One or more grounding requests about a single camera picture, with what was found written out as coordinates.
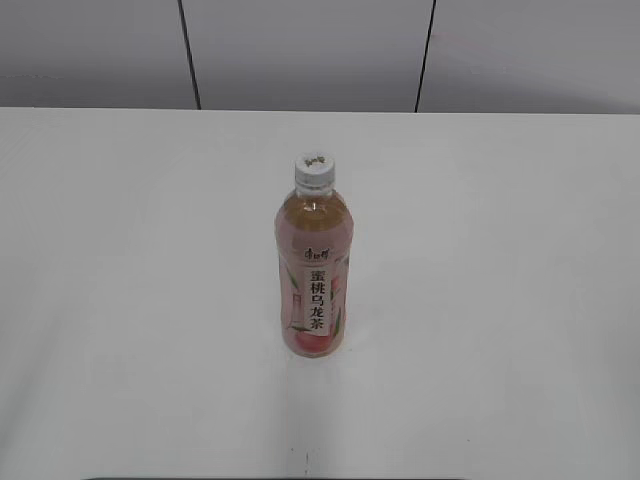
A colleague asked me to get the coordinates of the pink peach tea bottle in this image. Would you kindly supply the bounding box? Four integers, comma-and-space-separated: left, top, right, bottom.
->
275, 189, 354, 358

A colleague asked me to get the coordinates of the white bottle cap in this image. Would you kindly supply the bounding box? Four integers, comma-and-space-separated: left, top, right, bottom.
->
294, 152, 336, 190

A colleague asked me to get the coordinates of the right black wall cable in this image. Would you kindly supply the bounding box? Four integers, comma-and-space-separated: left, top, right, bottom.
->
413, 0, 439, 113

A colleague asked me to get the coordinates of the black wall cable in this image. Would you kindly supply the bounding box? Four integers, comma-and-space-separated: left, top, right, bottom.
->
177, 0, 203, 110
413, 0, 439, 113

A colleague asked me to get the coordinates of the left black wall cable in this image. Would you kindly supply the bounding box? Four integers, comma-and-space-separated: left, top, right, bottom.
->
177, 0, 203, 110

